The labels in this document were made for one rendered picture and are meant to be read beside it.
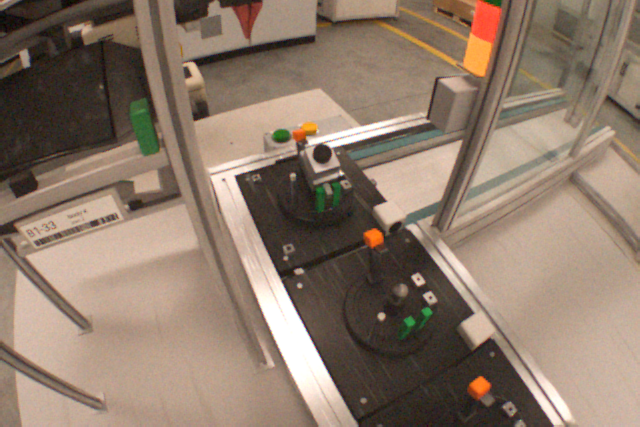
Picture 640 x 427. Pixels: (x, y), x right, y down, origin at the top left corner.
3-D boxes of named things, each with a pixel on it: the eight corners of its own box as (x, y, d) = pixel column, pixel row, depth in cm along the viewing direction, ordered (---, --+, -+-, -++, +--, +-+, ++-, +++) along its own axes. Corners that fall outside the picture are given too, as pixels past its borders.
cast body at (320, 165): (297, 159, 59) (301, 138, 53) (320, 152, 61) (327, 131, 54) (316, 202, 57) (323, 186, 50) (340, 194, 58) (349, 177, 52)
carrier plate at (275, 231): (236, 183, 69) (235, 175, 67) (341, 153, 77) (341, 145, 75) (279, 278, 53) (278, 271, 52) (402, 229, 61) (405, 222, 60)
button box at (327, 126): (264, 153, 84) (262, 132, 79) (339, 132, 91) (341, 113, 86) (273, 170, 79) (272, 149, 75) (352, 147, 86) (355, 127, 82)
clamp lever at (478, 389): (457, 412, 34) (468, 383, 31) (468, 403, 34) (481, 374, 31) (473, 429, 31) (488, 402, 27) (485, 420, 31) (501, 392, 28)
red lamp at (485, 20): (463, 30, 39) (469, -3, 36) (485, 30, 41) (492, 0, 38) (490, 45, 36) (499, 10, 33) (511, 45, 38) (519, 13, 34)
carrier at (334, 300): (283, 286, 53) (278, 239, 44) (407, 235, 60) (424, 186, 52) (355, 421, 37) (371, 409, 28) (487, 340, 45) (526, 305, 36)
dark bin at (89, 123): (98, 123, 43) (91, 76, 41) (175, 105, 46) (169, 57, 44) (-6, 177, 18) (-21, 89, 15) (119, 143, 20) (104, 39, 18)
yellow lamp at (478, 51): (456, 62, 43) (463, 31, 39) (478, 60, 44) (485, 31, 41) (481, 79, 40) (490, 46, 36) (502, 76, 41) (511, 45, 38)
